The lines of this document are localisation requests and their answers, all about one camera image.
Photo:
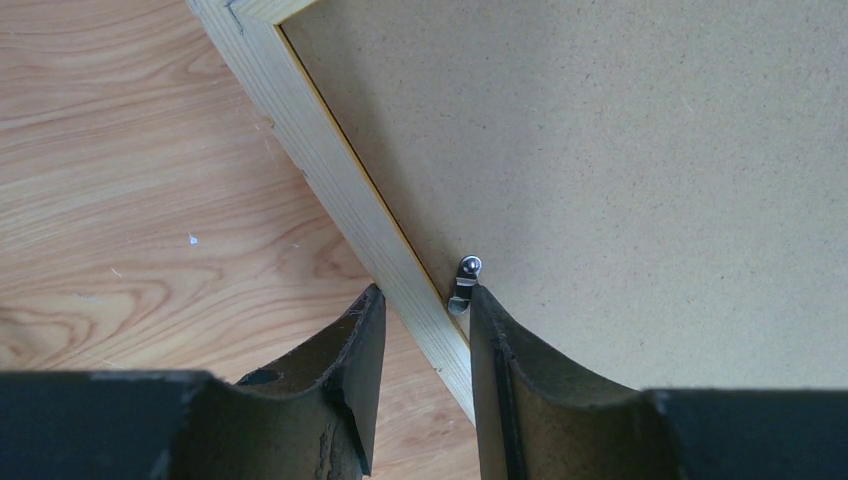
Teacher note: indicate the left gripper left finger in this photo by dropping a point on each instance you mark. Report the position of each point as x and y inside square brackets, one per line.
[310, 414]

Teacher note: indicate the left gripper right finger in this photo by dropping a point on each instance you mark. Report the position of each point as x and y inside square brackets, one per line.
[541, 415]

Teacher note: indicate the brown backing board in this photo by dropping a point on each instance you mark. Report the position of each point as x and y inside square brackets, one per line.
[656, 188]

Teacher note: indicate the wooden picture frame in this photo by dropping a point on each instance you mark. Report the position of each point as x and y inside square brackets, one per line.
[250, 39]

